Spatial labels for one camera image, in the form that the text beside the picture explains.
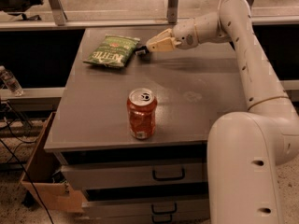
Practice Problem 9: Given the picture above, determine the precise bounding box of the middle grey drawer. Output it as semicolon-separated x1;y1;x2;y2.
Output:
82;196;209;218

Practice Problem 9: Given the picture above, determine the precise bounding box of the green kettle chip bag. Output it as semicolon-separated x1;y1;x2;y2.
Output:
84;35;140;68

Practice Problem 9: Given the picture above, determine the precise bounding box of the black floor cable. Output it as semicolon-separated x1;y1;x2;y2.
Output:
0;100;55;224

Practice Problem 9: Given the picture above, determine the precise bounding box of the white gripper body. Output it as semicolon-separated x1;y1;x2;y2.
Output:
172;19;199;49

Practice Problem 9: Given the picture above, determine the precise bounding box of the metal window frame rail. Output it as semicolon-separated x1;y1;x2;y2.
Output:
0;0;299;30

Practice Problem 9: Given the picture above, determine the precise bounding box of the clear plastic water bottle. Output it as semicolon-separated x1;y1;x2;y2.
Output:
0;65;23;96

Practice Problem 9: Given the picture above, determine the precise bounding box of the brown cardboard box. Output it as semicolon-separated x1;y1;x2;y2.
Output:
21;113;85;213

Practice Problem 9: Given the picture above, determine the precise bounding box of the bottom grey drawer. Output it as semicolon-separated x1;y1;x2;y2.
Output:
76;211;209;224

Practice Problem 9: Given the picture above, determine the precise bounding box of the top grey drawer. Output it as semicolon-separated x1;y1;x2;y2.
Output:
62;162;207;190

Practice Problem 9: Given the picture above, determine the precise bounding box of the dark blue rxbar wrapper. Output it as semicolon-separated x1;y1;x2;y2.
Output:
135;46;150;56

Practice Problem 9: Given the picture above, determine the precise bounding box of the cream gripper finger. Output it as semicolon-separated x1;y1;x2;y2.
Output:
146;37;181;52
148;28;173;44

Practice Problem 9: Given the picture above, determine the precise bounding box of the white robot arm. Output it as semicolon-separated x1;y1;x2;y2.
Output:
146;0;299;224

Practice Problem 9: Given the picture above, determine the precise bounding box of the grey drawer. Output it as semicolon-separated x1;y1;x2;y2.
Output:
62;162;207;190
82;196;209;218
76;211;209;224

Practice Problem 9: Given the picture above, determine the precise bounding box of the orange soda can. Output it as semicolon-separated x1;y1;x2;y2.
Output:
127;88;157;140

